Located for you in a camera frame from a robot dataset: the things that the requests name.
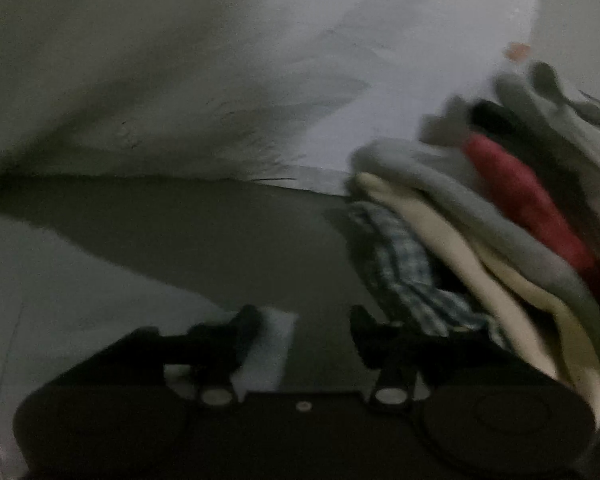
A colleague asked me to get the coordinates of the carrot printed pale sheet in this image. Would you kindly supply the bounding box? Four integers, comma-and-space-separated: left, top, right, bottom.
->
0, 0, 548, 198

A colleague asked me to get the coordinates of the grey mat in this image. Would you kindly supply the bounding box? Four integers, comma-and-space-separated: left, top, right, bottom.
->
0, 172, 431, 461

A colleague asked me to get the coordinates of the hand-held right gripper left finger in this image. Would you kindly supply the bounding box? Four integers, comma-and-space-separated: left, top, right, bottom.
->
105, 304, 262, 405

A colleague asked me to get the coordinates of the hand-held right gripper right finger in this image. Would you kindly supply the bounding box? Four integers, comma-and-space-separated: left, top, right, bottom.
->
349, 306, 512, 405

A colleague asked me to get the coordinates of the pile of mixed clothes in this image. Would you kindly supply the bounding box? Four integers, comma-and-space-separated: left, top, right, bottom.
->
346, 59, 600, 433

